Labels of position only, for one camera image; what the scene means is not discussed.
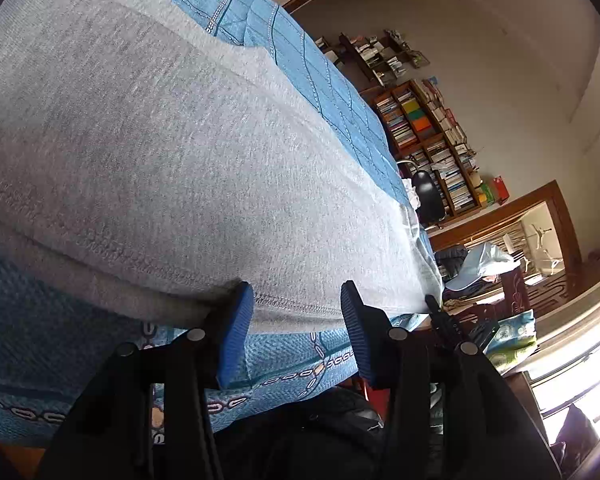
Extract grey sweatpants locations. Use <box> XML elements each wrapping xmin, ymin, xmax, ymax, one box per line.
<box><xmin>0</xmin><ymin>0</ymin><xmax>444</xmax><ymax>335</ymax></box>

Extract blue patterned bedspread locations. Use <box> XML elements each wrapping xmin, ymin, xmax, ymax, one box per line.
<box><xmin>0</xmin><ymin>0</ymin><xmax>444</xmax><ymax>449</ymax></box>

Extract light blue hanging garment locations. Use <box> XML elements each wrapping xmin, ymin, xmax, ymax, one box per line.
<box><xmin>445</xmin><ymin>243</ymin><xmax>519</xmax><ymax>292</ymax></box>

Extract black chair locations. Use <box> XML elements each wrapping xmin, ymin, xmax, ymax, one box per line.
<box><xmin>396</xmin><ymin>160</ymin><xmax>446</xmax><ymax>228</ymax></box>

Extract wooden bookshelf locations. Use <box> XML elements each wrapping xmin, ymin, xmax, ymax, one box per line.
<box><xmin>362</xmin><ymin>77</ymin><xmax>484</xmax><ymax>223</ymax></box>

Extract dark wooden desk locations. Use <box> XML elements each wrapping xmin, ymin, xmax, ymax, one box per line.
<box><xmin>314</xmin><ymin>29</ymin><xmax>428</xmax><ymax>90</ymax></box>

